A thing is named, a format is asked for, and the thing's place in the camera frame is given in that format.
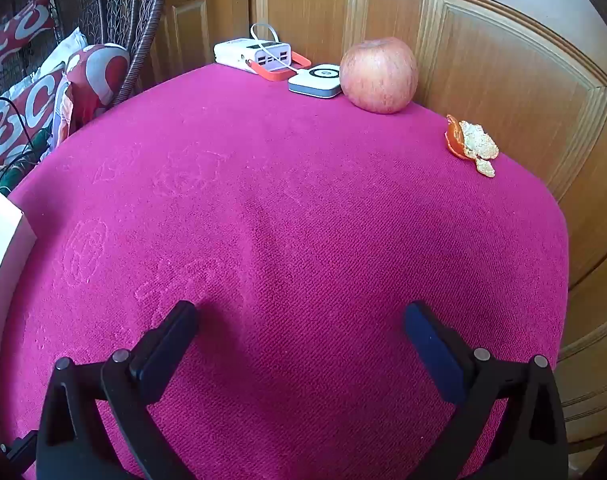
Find white grey wireless charger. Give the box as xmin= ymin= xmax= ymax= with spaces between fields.
xmin=288 ymin=63 xmax=343 ymax=98

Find round red white cushion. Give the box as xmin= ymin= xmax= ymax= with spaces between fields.
xmin=66 ymin=44 xmax=130 ymax=126

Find red apple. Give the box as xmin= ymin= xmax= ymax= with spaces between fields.
xmin=339 ymin=36 xmax=418 ymax=115

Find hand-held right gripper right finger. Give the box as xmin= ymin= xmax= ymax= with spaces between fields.
xmin=403 ymin=301 xmax=569 ymax=480

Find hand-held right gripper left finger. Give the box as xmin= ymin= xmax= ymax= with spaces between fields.
xmin=36 ymin=300 xmax=200 ymax=480

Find orange peel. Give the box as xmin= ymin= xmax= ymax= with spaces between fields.
xmin=444 ymin=114 xmax=499 ymax=178

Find white charging cable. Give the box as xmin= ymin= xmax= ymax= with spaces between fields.
xmin=250 ymin=22 xmax=294 ymax=68

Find red white patterned cushions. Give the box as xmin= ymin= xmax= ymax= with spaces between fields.
xmin=31 ymin=27 xmax=87 ymax=81

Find magenta tablecloth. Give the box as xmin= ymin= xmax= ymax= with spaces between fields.
xmin=0 ymin=62 xmax=569 ymax=480

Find white cardboard tray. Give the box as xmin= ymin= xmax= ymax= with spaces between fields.
xmin=0 ymin=177 xmax=37 ymax=321

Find brown wicker hanging chair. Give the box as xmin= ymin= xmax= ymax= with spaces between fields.
xmin=0 ymin=0 xmax=172 ymax=111

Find small red white cushion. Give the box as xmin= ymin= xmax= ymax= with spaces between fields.
xmin=0 ymin=0 xmax=57 ymax=68

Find square red white cushion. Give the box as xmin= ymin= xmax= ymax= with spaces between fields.
xmin=0 ymin=67 xmax=69 ymax=171

